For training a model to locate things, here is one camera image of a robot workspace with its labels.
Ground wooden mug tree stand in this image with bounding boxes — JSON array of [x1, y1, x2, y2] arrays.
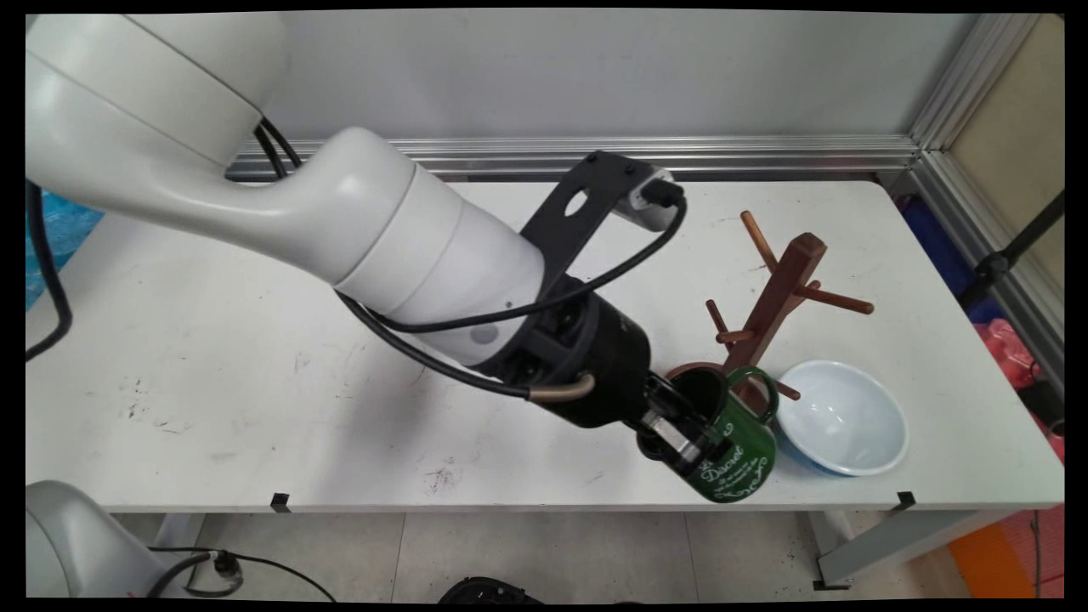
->
[[665, 211, 875, 417]]

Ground green enamel mug white print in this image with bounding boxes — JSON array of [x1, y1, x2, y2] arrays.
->
[[671, 365, 779, 504]]

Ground black tube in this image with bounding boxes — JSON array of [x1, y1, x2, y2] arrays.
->
[[1017, 379, 1065, 438]]

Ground black cable with metal connector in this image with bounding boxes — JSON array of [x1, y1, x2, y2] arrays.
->
[[25, 119, 598, 402]]

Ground light blue bowl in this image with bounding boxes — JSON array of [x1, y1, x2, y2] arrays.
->
[[775, 360, 909, 477]]

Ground blue plastic bag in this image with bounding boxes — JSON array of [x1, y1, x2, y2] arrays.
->
[[25, 189, 105, 311]]

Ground short aluminium frame rail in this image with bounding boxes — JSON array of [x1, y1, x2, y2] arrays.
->
[[914, 149, 1065, 396]]

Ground black rounded floor object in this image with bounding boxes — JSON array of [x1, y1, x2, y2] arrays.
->
[[438, 576, 545, 603]]

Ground grey table leg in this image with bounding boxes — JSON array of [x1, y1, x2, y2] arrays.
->
[[812, 510, 1012, 589]]

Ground pink plastic bag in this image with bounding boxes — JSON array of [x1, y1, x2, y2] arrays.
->
[[973, 319, 1065, 464]]

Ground long aluminium frame rail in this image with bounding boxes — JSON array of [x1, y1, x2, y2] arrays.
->
[[225, 134, 923, 181]]

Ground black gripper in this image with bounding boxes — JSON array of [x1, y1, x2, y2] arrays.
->
[[489, 285, 717, 473]]

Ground black cable with plug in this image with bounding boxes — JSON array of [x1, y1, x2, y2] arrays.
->
[[149, 548, 338, 601]]

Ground black camera cable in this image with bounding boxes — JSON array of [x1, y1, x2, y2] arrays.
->
[[255, 119, 688, 334]]

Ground black tripod pole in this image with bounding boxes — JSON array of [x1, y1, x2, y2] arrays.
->
[[959, 191, 1065, 311]]

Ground orange crate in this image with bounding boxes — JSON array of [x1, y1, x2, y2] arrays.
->
[[948, 520, 1040, 600]]

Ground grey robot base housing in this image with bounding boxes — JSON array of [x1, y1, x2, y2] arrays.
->
[[25, 480, 164, 600]]

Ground blue bin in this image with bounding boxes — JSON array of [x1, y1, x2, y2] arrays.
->
[[897, 195, 1004, 324]]

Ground aluminium frame post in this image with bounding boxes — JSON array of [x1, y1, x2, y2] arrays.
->
[[908, 13, 1045, 154]]

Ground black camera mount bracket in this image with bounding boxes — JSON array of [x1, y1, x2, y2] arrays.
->
[[520, 150, 655, 294]]

